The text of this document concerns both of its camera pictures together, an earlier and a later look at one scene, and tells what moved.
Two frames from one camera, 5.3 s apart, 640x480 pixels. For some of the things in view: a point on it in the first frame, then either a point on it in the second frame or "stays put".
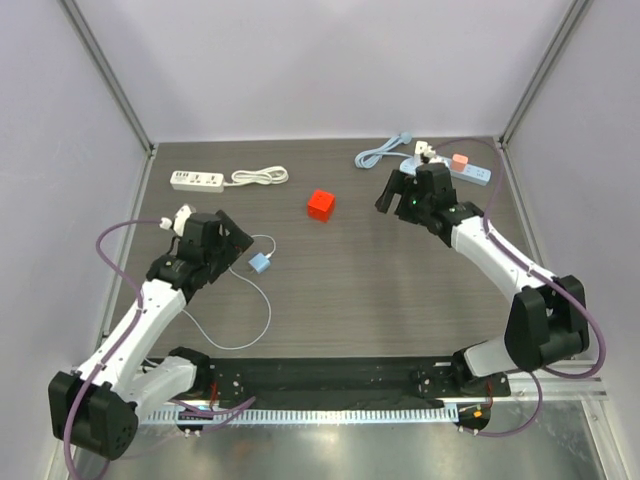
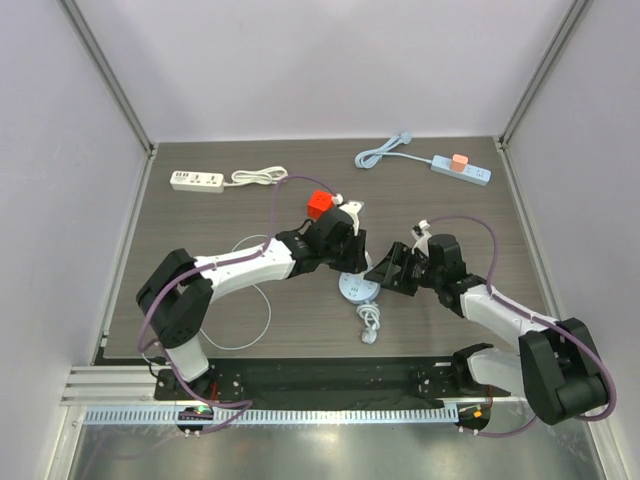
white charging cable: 255,286 stays put
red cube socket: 320,205 stays put
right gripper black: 400,195 → 410,269
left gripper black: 234,244 → 356,262
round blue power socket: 409,165 → 356,288
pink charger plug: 458,162 stays put
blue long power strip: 473,173 stays put
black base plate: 353,380 stays put
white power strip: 197,181 stays put
